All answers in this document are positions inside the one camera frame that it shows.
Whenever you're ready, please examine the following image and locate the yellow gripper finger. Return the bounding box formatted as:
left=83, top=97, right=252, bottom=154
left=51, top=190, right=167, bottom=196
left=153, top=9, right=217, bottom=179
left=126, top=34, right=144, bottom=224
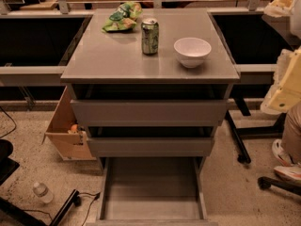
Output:
left=261, top=49, right=301, bottom=115

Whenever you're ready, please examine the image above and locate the green soda can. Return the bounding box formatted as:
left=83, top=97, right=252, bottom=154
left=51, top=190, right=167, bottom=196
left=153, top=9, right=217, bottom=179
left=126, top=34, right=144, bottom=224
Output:
left=141, top=18, right=159, bottom=55

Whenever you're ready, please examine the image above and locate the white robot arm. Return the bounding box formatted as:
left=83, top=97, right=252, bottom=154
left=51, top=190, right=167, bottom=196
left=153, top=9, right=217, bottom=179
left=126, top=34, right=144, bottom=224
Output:
left=261, top=0, right=301, bottom=115

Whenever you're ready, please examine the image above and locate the grey top drawer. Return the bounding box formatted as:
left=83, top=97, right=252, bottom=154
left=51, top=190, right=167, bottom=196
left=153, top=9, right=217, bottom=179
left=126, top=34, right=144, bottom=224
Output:
left=71, top=100, right=227, bottom=126

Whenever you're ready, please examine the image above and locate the grey drawer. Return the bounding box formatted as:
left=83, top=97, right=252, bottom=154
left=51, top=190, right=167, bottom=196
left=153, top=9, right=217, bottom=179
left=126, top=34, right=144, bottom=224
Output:
left=71, top=100, right=227, bottom=126
left=87, top=157, right=218, bottom=226
left=87, top=137, right=214, bottom=157

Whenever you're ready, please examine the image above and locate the grey drawer cabinet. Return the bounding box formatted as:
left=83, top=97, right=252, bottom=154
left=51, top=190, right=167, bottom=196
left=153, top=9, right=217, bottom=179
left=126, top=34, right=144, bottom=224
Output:
left=60, top=8, right=241, bottom=162

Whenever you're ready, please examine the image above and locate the grey bottom drawer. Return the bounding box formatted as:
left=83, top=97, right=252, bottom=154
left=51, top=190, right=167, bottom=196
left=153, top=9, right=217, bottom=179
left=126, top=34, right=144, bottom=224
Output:
left=87, top=157, right=218, bottom=226

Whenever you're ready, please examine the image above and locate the grey middle drawer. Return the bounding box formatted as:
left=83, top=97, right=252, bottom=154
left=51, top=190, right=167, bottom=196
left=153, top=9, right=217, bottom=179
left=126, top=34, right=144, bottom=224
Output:
left=87, top=137, right=214, bottom=157

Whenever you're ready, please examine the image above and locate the black table leg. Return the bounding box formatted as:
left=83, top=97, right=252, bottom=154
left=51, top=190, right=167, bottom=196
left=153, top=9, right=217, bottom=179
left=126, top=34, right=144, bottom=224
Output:
left=225, top=97, right=286, bottom=164

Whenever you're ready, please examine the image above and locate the tan trouser leg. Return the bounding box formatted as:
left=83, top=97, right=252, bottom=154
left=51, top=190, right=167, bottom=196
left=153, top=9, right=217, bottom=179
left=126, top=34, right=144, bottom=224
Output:
left=281, top=103, right=301, bottom=164

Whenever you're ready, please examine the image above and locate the white sneaker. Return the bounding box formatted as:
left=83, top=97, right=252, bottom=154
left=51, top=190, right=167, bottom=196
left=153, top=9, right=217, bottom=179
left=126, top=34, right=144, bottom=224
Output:
left=272, top=139, right=293, bottom=167

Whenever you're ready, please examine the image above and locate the black chair wheel right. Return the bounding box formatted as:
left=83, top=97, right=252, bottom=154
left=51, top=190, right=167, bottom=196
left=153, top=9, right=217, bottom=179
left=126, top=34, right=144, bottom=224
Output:
left=258, top=176, right=301, bottom=196

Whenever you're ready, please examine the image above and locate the white bowl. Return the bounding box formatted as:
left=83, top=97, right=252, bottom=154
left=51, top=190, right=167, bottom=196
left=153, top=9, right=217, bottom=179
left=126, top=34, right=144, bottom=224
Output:
left=174, top=38, right=212, bottom=68

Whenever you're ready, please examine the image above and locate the green chip bag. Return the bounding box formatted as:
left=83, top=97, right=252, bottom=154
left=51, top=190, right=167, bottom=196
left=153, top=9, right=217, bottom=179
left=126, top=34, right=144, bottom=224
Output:
left=102, top=2, right=142, bottom=32

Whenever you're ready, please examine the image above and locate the orange fruit in box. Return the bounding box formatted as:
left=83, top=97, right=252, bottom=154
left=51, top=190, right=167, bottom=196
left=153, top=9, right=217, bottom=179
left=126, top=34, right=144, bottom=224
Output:
left=70, top=124, right=78, bottom=133

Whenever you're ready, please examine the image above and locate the cardboard box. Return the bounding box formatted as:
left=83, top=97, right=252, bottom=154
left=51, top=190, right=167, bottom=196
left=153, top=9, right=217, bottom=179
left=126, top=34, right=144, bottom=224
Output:
left=45, top=89, right=94, bottom=160

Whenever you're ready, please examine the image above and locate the clear plastic water bottle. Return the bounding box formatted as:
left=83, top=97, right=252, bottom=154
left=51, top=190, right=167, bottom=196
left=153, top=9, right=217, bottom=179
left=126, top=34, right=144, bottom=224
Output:
left=33, top=182, right=54, bottom=203

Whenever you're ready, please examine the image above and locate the black chair base left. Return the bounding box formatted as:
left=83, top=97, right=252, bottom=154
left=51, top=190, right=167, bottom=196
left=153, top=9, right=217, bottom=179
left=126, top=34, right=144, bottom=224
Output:
left=0, top=139, right=80, bottom=226

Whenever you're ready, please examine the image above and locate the black cable on floor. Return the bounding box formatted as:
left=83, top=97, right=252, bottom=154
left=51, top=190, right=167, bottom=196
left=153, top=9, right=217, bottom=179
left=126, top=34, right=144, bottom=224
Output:
left=24, top=191, right=102, bottom=226

